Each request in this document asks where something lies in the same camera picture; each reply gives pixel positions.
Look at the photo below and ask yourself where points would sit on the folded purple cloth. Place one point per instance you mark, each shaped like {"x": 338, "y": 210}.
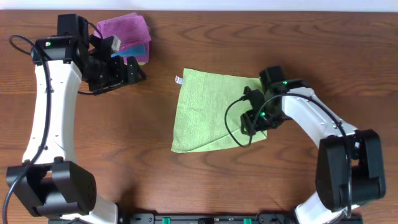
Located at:
{"x": 147, "y": 59}
{"x": 130, "y": 29}

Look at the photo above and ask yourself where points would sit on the folded blue cloth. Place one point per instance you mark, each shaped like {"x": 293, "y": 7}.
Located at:
{"x": 137, "y": 51}

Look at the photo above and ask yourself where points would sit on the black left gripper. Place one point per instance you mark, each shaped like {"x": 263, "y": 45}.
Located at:
{"x": 121, "y": 72}

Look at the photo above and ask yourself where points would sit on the light green microfiber cloth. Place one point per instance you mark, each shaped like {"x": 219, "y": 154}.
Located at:
{"x": 206, "y": 120}

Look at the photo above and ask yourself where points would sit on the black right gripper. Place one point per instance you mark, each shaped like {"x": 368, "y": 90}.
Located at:
{"x": 246, "y": 119}

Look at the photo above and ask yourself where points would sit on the top folded purple cloth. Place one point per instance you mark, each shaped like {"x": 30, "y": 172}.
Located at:
{"x": 130, "y": 29}

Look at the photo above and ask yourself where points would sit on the lower folded purple cloth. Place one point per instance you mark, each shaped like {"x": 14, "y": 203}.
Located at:
{"x": 147, "y": 59}

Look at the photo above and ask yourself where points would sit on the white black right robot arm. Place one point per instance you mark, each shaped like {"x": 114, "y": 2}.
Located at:
{"x": 350, "y": 169}

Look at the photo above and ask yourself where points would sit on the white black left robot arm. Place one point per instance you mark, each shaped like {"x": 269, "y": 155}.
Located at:
{"x": 49, "y": 182}

